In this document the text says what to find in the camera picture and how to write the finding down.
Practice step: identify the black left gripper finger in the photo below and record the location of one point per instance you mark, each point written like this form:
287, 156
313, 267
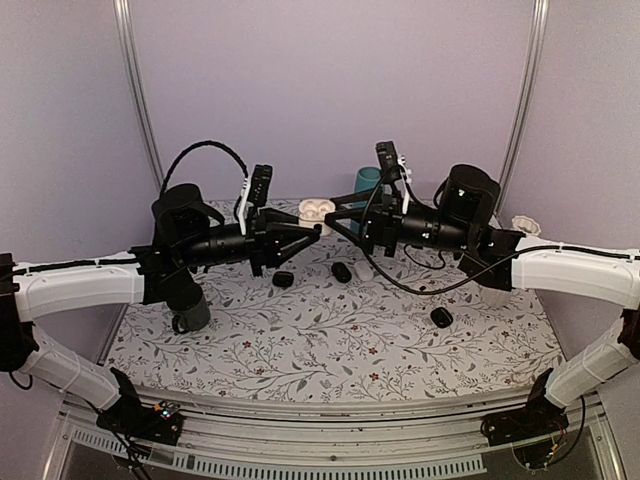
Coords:
271, 218
292, 239

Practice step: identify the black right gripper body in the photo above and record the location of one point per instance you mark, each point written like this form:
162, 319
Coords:
389, 229

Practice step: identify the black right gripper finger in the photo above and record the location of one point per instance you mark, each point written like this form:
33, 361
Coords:
348, 225
354, 201

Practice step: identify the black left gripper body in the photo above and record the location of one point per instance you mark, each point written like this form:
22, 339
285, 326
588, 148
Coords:
258, 245

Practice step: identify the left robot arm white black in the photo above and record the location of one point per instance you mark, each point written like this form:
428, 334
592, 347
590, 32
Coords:
189, 234

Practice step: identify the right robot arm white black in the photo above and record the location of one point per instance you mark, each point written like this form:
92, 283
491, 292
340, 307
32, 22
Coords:
505, 260

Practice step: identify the black earbud case left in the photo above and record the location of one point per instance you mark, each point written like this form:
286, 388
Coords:
283, 279

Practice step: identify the black earbud case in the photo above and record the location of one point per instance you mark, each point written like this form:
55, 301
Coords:
441, 317
283, 279
341, 272

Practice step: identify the black earbud case centre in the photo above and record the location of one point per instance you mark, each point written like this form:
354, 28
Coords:
341, 272

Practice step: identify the white closed earbud case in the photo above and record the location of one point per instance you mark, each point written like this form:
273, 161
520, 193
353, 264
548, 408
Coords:
363, 270

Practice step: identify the black earbud case right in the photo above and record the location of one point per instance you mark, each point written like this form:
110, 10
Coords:
441, 317

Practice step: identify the teal tall cup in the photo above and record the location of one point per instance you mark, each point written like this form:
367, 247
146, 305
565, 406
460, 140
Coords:
366, 179

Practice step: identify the dark grey mug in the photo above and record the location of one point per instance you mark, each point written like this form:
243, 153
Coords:
191, 319

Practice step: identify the white ribbed vase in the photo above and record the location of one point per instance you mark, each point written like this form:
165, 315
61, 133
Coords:
494, 298

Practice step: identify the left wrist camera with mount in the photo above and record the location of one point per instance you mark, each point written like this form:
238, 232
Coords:
255, 192

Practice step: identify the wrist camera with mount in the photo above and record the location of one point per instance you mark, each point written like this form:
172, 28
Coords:
255, 192
394, 169

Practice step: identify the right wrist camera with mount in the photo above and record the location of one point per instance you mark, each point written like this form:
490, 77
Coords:
394, 169

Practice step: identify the aluminium front rail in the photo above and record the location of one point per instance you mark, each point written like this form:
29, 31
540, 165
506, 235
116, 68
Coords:
431, 438

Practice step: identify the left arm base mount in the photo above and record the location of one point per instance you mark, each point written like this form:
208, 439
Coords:
162, 423

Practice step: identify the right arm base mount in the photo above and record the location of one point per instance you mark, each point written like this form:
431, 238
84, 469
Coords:
538, 417

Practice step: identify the left aluminium frame post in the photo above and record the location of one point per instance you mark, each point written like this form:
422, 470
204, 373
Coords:
124, 25

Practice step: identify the aluminium frame post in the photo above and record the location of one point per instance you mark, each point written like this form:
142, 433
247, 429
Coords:
124, 25
533, 57

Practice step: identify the right aluminium frame post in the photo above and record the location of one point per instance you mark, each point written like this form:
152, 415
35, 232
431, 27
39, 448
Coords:
533, 57

